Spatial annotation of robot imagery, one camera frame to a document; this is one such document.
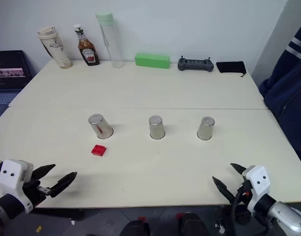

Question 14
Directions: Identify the black cloth pouch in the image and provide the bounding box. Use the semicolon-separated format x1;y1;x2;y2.
216;61;246;78

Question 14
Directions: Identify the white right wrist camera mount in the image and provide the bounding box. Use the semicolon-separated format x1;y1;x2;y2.
241;165;272;212

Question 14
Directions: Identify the upturned steel cup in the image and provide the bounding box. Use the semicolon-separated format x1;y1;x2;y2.
88;113;114;139
148;115;166;140
196;116;216;141

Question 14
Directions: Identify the dark rounded shape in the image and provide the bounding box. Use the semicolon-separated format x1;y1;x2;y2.
176;212;204;236
125;219;151;236

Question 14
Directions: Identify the grey remote controller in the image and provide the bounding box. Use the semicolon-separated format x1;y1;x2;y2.
177;56;215;73

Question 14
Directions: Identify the person in dark blue jacket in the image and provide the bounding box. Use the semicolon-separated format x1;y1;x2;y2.
258;23;301;171

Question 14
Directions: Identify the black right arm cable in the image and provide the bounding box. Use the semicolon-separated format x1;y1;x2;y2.
229;188;243;223

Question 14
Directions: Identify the beige printed tumbler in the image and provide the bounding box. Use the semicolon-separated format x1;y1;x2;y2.
37;25;73;69

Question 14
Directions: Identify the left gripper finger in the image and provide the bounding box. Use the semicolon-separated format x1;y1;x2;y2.
48;171;78;199
31;164;56;181

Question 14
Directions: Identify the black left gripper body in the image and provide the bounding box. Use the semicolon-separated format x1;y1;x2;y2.
22;178;55;208

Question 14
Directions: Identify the ketchup bottle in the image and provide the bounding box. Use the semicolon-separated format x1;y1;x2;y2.
73;24;101;66

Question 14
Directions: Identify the red toy brick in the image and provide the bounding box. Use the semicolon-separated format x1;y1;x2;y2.
90;144;109;157

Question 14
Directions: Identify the open laptop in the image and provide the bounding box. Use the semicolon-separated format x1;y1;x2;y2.
0;50;34;121

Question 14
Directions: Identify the clear bottle with green lid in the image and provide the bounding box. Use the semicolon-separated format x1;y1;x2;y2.
95;10;126;68

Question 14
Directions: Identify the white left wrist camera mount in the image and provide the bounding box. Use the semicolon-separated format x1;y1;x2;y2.
0;159;34;214

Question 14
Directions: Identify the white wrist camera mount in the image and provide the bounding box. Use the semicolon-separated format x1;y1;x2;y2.
241;165;272;212
0;159;34;214

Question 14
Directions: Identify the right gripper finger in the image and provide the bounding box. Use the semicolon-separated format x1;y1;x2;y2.
212;176;237;205
230;162;247;177

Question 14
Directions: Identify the green box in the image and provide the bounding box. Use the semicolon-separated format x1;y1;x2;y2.
134;52;171;69

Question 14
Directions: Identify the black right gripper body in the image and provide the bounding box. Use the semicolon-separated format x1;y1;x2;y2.
235;180;252;205

